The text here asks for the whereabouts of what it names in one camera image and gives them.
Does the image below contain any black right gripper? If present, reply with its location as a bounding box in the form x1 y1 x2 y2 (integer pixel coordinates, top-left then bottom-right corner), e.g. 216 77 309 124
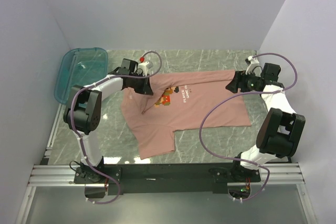
225 69 263 94

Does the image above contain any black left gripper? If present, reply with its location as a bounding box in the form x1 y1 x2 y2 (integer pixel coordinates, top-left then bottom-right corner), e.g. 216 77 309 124
130 72 154 96

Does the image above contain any pink t shirt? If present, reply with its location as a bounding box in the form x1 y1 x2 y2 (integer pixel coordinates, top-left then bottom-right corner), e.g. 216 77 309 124
121 70 251 159

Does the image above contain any teal transparent plastic bin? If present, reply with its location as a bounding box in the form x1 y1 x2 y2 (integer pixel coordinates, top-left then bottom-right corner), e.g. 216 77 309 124
54 47 108 104

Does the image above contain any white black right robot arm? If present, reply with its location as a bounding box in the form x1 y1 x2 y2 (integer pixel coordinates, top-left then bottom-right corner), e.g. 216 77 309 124
226 63 306 182

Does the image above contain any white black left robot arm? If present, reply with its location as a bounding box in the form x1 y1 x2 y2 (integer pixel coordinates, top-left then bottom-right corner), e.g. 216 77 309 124
64 56 154 183

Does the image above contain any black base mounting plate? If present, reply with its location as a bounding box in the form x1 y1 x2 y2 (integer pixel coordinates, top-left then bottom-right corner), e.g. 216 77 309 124
74 163 261 195

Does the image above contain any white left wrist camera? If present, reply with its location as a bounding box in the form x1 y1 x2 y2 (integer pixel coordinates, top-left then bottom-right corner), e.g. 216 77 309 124
137 56 153 76

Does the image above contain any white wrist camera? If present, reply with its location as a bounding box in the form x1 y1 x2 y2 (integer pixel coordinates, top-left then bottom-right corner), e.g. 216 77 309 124
137 56 153 76
245 56 260 74

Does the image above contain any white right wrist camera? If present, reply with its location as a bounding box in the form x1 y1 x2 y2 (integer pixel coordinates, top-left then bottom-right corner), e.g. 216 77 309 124
245 56 260 74

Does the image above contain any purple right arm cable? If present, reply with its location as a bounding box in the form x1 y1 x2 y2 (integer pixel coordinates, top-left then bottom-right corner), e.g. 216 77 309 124
198 52 299 204

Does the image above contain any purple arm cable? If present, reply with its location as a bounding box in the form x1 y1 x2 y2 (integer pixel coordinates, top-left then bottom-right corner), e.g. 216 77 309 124
198 52 299 204
71 50 163 205

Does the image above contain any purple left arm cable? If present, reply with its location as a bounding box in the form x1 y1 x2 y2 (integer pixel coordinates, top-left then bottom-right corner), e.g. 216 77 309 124
71 50 163 205

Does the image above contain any aluminium front frame rail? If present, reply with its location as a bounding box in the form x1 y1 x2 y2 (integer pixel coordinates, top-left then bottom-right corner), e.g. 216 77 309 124
27 163 305 187

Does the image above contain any aluminium left side rail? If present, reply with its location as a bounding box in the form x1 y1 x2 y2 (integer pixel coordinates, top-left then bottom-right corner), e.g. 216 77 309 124
39 104 65 165

